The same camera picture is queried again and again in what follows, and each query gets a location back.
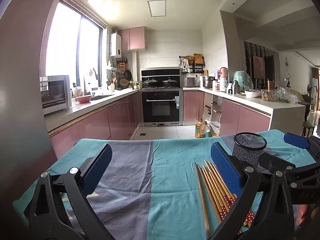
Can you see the woven basket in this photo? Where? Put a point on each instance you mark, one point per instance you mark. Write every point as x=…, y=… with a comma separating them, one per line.
x=124, y=83

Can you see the cooking pot with glass lid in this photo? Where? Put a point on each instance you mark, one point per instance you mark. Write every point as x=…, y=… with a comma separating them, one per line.
x=169, y=83

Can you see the black wall rack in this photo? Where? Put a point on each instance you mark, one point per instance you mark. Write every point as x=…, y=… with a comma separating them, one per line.
x=196, y=68

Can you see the grey refrigerator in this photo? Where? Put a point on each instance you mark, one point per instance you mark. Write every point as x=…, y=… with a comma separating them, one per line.
x=22, y=80

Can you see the large kitchen window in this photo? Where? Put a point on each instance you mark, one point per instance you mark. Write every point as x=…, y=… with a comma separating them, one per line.
x=65, y=42

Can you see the black wok with lid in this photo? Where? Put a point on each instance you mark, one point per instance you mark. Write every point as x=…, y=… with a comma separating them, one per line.
x=150, y=83

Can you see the pink base cabinets under window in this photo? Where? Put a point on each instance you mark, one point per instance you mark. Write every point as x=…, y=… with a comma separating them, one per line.
x=100, y=122

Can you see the pink wall cabinet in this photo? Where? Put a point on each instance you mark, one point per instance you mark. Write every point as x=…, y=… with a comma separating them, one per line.
x=133, y=38

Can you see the white kitchen countertop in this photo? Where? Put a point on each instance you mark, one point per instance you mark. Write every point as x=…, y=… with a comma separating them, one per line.
x=62, y=117

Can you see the dark stool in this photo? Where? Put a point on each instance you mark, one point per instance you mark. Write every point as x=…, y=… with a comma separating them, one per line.
x=308, y=127

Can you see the wooden cutting board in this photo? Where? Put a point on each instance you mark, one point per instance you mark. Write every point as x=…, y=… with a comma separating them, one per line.
x=199, y=58

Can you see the framed wall painting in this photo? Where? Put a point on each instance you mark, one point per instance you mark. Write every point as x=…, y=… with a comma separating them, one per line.
x=258, y=67

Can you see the ceiling light panel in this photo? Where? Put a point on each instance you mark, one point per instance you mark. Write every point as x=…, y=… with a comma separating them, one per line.
x=156, y=8

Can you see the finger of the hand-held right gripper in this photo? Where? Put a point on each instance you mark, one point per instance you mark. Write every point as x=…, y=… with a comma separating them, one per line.
x=272, y=162
x=296, y=141

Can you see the black frying pan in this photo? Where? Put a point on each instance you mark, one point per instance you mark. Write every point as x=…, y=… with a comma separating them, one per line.
x=128, y=75

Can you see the pink bowl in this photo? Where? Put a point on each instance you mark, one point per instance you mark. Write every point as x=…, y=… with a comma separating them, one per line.
x=83, y=99

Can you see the person's right hand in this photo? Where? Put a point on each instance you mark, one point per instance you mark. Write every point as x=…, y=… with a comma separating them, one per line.
x=303, y=216

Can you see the plastic bag of greens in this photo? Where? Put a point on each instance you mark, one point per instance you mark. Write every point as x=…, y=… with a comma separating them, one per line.
x=286, y=95

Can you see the teal and grey tablecloth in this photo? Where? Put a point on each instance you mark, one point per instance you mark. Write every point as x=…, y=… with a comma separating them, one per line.
x=170, y=180

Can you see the black mesh utensil holder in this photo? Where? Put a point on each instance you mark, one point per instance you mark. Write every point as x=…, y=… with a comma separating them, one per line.
x=246, y=152

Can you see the wall clock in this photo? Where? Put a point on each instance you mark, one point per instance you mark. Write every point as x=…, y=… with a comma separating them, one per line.
x=287, y=63

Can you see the white water heater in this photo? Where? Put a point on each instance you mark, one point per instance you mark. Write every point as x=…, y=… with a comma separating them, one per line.
x=115, y=45

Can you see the pink base cabinets under peninsula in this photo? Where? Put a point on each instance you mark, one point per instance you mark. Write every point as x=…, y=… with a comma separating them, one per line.
x=240, y=117

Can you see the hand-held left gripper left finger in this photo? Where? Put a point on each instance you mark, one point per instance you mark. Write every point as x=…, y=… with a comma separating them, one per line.
x=100, y=166

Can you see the mint green kitchen appliance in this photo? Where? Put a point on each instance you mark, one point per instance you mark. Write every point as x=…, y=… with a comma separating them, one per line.
x=242, y=80

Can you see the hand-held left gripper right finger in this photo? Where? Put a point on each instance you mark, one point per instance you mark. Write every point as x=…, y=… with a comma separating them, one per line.
x=225, y=166

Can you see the white bowl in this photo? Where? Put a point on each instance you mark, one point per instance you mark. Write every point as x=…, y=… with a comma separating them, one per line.
x=252, y=93

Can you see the clear plastic food container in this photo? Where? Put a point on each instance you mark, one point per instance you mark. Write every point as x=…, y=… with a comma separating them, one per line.
x=267, y=95

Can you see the black built-in oven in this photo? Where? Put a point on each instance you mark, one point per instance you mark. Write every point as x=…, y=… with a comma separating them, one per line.
x=160, y=107

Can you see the stainless steel thermos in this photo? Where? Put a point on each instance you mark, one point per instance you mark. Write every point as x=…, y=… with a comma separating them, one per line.
x=235, y=87

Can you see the bunch of wooden chopsticks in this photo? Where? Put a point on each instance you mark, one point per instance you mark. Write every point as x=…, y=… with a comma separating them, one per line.
x=212, y=187

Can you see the white plastic bag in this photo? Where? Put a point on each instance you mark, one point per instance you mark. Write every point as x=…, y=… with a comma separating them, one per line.
x=214, y=128

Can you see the white jar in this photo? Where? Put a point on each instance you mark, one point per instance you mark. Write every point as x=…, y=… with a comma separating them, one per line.
x=223, y=85

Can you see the black range hood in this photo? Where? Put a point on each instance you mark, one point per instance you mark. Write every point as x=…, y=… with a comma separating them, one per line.
x=161, y=73

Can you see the silver microwave oven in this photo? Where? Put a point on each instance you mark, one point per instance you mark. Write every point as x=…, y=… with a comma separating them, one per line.
x=53, y=93

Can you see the stainless steel steamer pot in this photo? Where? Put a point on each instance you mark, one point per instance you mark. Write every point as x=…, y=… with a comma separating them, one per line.
x=208, y=82

